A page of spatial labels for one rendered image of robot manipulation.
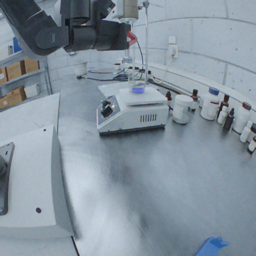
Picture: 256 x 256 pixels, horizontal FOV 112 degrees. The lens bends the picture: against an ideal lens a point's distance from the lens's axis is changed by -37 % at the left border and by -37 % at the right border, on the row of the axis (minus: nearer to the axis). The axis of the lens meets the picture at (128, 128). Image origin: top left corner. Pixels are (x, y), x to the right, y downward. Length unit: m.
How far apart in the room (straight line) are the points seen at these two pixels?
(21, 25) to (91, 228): 0.33
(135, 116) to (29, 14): 0.33
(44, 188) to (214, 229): 0.28
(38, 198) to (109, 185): 0.14
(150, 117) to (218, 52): 0.48
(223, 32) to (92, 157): 0.71
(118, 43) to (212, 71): 0.51
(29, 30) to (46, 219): 0.26
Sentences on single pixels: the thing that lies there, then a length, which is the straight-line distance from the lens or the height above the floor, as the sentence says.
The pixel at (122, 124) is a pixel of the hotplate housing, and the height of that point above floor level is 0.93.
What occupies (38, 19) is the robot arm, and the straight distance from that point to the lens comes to 0.24.
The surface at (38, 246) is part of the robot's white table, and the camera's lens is 0.27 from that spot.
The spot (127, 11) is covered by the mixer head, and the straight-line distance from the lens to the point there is 0.70.
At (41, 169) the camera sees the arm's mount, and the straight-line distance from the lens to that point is 0.24.
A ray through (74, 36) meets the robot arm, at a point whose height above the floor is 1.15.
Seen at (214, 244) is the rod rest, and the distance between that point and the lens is 0.24.
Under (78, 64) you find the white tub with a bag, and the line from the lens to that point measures 1.29.
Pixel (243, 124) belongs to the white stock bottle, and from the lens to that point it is 0.52.
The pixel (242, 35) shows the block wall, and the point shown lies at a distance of 0.66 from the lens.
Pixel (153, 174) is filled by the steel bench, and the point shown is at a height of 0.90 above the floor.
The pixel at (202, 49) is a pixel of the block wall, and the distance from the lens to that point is 0.74.
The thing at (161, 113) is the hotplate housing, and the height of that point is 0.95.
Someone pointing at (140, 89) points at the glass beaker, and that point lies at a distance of 0.38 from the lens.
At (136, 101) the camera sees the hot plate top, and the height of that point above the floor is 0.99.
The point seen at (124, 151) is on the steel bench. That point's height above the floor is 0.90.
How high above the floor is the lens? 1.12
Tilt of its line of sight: 34 degrees down
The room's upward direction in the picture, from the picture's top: 1 degrees counter-clockwise
